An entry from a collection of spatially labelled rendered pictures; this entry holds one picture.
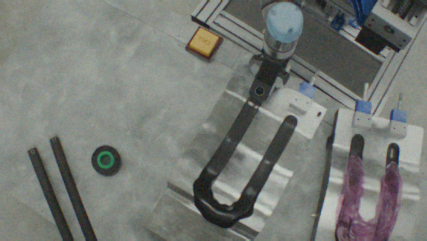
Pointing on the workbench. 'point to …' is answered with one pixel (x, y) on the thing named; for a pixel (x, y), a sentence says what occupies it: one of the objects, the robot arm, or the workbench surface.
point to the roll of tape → (110, 162)
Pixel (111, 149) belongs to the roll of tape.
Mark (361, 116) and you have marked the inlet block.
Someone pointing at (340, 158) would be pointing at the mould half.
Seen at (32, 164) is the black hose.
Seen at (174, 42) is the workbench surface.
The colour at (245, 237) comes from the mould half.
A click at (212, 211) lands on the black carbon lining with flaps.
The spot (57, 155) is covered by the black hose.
